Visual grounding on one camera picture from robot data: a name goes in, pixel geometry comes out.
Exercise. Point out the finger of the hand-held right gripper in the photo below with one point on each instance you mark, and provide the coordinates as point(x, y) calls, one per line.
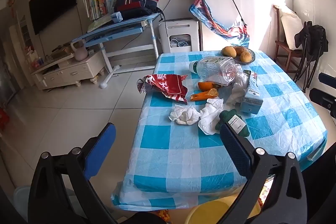
point(323, 102)
point(328, 80)

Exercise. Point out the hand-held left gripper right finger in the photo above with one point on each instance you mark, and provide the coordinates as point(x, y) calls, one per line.
point(236, 153)

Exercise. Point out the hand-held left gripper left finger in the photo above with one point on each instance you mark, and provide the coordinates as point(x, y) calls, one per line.
point(101, 150)

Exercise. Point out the green knitted toy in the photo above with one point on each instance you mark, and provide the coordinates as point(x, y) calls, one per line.
point(227, 116)

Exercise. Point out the long white tissue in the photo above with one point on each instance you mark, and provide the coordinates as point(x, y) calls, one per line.
point(210, 116)

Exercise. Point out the pale blue drink carton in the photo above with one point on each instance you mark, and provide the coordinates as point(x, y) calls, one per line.
point(252, 98)

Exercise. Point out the yellow plastic bin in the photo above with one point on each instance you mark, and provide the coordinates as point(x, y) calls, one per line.
point(210, 211)

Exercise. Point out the small white tissue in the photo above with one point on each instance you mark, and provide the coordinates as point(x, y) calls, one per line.
point(185, 115)

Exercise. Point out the printed white wrapper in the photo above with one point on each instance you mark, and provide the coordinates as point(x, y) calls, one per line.
point(239, 87)

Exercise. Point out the orange peel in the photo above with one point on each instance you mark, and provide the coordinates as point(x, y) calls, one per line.
point(203, 95)

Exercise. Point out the clear plastic bottle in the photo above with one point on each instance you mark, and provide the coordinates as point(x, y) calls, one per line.
point(212, 70)

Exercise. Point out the red snack bag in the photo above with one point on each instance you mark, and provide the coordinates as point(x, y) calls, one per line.
point(168, 86)

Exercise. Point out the blue checkered tablecloth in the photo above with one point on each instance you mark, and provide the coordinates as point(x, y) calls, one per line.
point(189, 150)

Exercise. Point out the floral patterned cloth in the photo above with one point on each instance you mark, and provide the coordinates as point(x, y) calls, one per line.
point(265, 195)

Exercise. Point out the wooden chair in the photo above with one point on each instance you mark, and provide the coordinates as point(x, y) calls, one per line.
point(282, 52)

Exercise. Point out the cream cushion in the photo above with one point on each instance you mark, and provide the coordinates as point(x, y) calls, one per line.
point(290, 27)

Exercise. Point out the cream television cabinet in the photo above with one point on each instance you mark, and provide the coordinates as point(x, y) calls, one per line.
point(68, 71)

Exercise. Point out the pale plastic bucket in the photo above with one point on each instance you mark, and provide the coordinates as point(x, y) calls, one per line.
point(21, 200)

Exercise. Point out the pink kettlebell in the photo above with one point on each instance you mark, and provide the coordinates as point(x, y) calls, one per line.
point(80, 52)

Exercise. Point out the red plastic stool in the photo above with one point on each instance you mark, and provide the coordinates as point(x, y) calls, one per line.
point(4, 120)

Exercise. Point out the blue study desk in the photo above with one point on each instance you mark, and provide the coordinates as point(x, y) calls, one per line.
point(113, 29)

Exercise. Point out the green flat book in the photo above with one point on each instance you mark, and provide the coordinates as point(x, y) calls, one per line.
point(99, 23)

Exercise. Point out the light blue pouch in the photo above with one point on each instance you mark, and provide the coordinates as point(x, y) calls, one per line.
point(116, 17)

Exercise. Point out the white air purifier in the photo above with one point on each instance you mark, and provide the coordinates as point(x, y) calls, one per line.
point(178, 29)

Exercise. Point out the cream display shelf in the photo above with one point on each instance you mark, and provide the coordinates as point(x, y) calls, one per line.
point(23, 35)

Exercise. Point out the row of books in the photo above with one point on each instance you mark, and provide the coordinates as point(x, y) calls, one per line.
point(95, 7)

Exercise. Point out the navy and red backpack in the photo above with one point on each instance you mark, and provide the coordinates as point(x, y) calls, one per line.
point(134, 2)

